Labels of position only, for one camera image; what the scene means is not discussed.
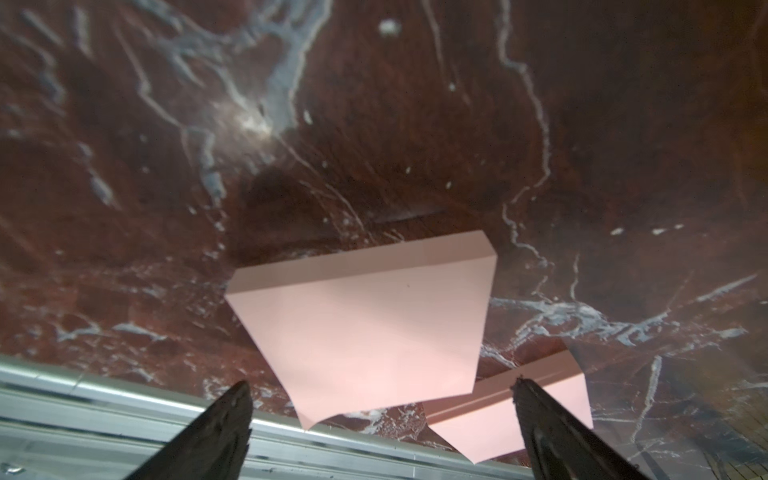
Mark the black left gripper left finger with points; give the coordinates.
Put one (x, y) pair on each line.
(213, 446)

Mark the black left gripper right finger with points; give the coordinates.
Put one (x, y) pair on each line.
(560, 446)

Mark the pink sticky note pad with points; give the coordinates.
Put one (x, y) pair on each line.
(484, 425)
(371, 328)

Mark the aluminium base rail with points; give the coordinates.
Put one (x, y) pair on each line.
(60, 424)

